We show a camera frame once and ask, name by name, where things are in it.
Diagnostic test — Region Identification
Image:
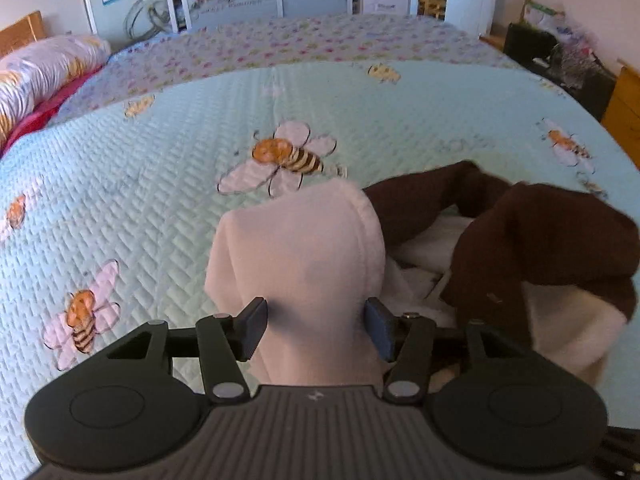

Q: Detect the patterned cloth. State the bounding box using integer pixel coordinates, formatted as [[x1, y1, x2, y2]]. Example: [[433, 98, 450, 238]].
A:
[[550, 42, 601, 86]]

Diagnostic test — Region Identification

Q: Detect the green and white carton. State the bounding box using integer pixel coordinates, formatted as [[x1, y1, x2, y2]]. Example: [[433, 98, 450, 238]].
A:
[[522, 0, 563, 31]]

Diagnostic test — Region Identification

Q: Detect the grey sweatshirt with brown sleeves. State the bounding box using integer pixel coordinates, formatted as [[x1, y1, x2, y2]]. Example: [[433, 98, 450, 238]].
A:
[[204, 160, 640, 396]]

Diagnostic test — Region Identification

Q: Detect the wooden headboard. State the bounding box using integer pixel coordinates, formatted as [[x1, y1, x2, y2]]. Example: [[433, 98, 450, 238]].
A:
[[0, 10, 46, 58]]

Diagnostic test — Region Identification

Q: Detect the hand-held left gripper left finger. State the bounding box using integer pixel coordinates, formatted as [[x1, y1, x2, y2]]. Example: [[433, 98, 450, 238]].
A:
[[102, 296, 269, 405]]

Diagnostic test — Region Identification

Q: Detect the black armchair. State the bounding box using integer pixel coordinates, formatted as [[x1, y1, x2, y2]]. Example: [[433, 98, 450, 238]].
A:
[[502, 22, 618, 121]]

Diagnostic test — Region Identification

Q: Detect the heart print bedsheet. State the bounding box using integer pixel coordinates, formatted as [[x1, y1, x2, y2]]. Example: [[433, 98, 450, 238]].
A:
[[50, 14, 531, 126]]

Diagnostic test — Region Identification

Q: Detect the white plastic bag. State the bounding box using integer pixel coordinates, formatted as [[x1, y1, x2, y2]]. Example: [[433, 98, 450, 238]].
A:
[[550, 12, 601, 61]]

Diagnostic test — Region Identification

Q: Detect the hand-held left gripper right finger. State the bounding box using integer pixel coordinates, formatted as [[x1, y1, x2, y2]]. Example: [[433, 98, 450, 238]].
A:
[[364, 297, 531, 405]]

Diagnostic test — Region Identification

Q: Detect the red blanket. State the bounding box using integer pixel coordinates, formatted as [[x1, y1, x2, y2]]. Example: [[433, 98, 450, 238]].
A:
[[0, 62, 108, 158]]

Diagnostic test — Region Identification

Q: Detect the floral pillow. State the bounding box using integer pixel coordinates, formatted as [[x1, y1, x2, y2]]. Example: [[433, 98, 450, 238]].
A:
[[0, 35, 112, 148]]

